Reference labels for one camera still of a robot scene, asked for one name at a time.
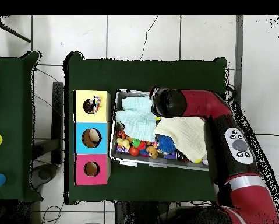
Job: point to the light blue cloth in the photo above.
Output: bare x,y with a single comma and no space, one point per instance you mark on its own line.
139,121

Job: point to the colourful knotted cloth toy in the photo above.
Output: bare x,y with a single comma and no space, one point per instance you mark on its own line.
97,103

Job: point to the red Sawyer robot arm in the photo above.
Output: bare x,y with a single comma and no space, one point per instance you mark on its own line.
223,130

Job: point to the shallow silver mesh bin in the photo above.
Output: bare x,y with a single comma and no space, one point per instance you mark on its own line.
134,161

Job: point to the wooden box with three holes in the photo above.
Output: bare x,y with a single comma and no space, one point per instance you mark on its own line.
92,147

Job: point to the colourful spiky caterpillar toy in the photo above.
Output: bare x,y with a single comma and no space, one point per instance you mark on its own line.
137,142

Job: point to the tiger plush toy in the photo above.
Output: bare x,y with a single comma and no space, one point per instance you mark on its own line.
121,134

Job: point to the yellow duck plush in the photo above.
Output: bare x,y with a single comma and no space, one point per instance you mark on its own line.
124,143

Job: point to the red ball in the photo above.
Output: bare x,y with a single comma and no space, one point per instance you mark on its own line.
134,151

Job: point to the brown teddy plush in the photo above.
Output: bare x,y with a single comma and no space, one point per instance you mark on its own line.
152,151

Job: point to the large blue spiky ball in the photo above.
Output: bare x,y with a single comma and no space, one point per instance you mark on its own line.
166,144

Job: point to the cream yellow cloth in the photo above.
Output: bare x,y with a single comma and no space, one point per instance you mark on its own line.
185,135

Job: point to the yellow ball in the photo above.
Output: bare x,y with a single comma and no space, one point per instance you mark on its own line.
197,160

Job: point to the grey round floor base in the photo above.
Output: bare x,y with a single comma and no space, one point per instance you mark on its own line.
44,173

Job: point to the dark green side table cloth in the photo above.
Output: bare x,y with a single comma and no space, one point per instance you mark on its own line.
11,105

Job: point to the black tripod leg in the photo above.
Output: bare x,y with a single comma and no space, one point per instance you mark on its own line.
13,32

